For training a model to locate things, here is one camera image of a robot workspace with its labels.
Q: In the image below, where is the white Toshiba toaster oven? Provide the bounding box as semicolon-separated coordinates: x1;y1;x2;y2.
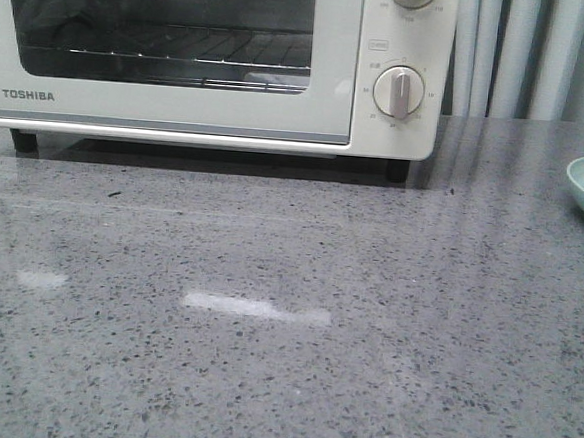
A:
0;0;460;163

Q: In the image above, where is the glass oven door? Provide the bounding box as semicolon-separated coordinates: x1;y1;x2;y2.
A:
0;0;364;144

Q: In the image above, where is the black oven foot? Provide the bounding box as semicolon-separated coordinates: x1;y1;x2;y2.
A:
9;128;38;154
385;159;410;184

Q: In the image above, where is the lower timer knob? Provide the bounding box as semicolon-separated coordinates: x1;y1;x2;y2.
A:
373;66;425;121

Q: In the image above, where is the black right oven foot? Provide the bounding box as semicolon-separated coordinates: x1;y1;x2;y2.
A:
385;159;410;184

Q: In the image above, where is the metal oven wire rack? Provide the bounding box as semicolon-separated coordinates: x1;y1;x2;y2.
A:
18;16;313;95

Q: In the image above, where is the black left oven foot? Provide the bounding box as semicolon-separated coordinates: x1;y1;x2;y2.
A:
9;128;38;154

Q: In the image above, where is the white pleated curtain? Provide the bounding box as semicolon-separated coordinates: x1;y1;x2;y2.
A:
442;0;584;123

